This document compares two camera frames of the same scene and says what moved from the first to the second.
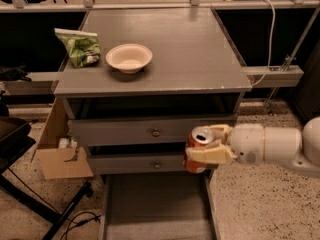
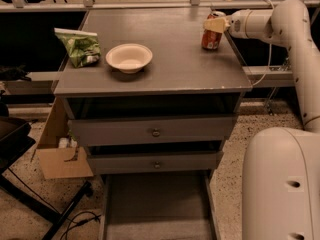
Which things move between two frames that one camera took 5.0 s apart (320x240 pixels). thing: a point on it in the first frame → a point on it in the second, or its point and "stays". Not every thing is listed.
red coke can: [197, 137] → [211, 39]
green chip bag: [83, 47] stays
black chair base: [15, 141] stays
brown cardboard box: [61, 162] stays
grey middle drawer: [138, 164] stays
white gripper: [247, 143] → [237, 24]
